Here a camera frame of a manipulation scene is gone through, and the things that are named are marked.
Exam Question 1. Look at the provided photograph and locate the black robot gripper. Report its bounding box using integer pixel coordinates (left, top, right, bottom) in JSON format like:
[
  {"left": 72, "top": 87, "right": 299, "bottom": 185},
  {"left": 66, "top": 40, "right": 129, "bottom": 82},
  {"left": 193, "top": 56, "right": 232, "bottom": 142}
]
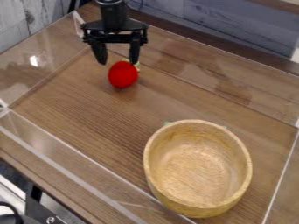
[{"left": 80, "top": 18, "right": 149, "bottom": 65}]

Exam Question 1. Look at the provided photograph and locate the red plush strawberry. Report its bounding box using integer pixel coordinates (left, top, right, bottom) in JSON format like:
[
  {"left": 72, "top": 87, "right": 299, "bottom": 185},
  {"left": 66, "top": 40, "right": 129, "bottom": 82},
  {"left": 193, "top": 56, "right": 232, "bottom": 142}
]
[{"left": 106, "top": 59, "right": 140, "bottom": 88}]

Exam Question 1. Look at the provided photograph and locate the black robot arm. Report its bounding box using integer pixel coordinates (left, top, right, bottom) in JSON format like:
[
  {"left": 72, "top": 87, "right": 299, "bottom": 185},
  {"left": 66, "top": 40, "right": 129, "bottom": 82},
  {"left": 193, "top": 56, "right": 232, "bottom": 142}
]
[{"left": 80, "top": 0, "right": 149, "bottom": 65}]

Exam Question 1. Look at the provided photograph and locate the oval wooden bowl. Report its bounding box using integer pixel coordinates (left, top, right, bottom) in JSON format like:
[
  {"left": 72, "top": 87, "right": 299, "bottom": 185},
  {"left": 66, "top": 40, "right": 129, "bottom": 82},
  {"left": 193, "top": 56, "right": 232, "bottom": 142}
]
[{"left": 142, "top": 119, "right": 252, "bottom": 218}]

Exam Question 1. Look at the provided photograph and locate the clear acrylic corner bracket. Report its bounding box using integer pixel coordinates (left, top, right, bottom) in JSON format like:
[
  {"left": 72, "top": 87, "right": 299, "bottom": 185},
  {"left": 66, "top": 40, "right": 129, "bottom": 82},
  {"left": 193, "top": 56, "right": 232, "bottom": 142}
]
[{"left": 72, "top": 11, "right": 85, "bottom": 38}]

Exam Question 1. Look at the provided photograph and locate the clear acrylic enclosure wall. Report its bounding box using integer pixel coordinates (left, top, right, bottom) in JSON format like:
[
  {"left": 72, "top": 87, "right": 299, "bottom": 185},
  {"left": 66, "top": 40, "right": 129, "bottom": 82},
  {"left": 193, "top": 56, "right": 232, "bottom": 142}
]
[{"left": 0, "top": 99, "right": 194, "bottom": 224}]

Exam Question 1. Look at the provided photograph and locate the black metal table bracket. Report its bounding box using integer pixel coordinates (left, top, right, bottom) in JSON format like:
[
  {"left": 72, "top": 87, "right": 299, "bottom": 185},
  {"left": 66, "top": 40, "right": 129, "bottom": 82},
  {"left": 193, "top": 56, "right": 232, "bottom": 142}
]
[{"left": 24, "top": 185, "right": 66, "bottom": 224}]

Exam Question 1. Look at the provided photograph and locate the black cable under table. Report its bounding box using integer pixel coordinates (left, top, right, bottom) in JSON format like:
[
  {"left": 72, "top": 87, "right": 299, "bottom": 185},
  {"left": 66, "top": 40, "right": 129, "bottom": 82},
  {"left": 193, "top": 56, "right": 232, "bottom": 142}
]
[{"left": 0, "top": 200, "right": 25, "bottom": 224}]

